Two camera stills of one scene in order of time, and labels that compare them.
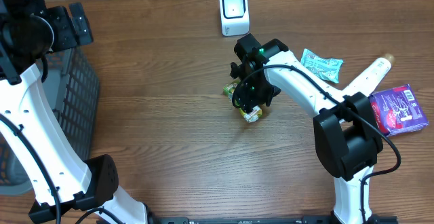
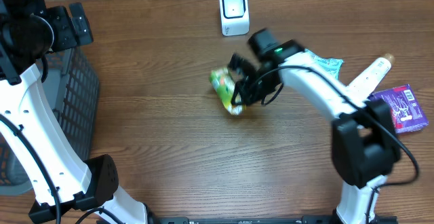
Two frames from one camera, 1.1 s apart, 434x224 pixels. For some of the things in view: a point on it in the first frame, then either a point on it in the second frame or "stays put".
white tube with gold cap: (370, 77) stays put
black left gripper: (80, 24) stays put
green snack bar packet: (251, 117) to (224, 83)
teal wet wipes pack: (326, 68) stays put
